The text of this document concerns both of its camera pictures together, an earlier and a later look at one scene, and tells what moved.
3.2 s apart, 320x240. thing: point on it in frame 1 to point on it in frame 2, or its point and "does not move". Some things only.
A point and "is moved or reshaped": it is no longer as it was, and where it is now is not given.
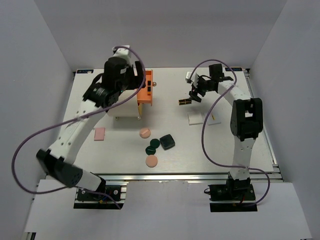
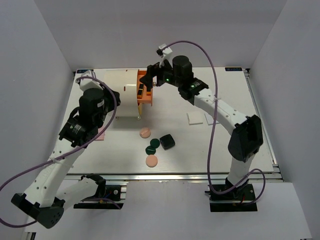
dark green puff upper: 155,143 does not move
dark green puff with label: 150,150 does not move
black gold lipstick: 149,87 is moved or reshaped
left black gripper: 136,80 to 107,94
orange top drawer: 144,95 does not move
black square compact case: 167,142 does not move
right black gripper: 193,93 to 153,70
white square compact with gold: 214,118 does not move
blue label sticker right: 234,69 does not move
